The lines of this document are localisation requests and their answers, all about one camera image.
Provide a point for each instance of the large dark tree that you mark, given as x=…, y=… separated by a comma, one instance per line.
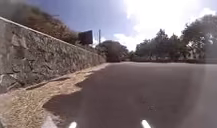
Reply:
x=112, y=50

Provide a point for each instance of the pole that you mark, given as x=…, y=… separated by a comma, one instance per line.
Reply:
x=99, y=36

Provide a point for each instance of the dark sign board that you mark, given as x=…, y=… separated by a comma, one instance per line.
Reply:
x=85, y=37

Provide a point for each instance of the dark grey asphalt road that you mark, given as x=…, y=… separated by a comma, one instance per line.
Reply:
x=139, y=93

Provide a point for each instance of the robot's own part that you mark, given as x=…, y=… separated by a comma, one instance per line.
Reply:
x=145, y=124
x=72, y=125

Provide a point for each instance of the row of trees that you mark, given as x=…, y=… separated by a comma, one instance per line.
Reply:
x=176, y=43

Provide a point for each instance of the strip of dry leaves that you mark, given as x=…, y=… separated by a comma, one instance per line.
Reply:
x=32, y=100

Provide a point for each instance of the low dark kerb wall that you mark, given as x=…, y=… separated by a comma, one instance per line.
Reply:
x=169, y=60

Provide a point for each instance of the grey stone wall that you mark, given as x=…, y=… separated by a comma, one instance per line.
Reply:
x=39, y=56

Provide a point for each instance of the bushes above stone wall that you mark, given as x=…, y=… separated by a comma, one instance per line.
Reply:
x=39, y=23

